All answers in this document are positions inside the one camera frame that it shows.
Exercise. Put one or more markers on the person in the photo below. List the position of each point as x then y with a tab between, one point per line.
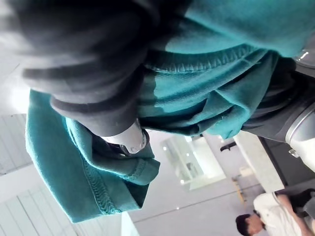
273	216

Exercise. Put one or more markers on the small black ceiling fixture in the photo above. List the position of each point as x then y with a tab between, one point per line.
227	147

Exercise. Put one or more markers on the teal sweatshirt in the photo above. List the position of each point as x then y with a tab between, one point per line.
197	98

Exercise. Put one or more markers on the white rectangular ceiling light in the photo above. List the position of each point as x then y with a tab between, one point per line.
192	162

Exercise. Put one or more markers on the white slatted panel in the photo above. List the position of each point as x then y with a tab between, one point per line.
37	214
12	145

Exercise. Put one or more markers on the wooden frame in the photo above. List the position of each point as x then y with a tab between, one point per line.
241	186

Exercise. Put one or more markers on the dark grey panel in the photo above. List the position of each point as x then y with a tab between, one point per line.
278	162

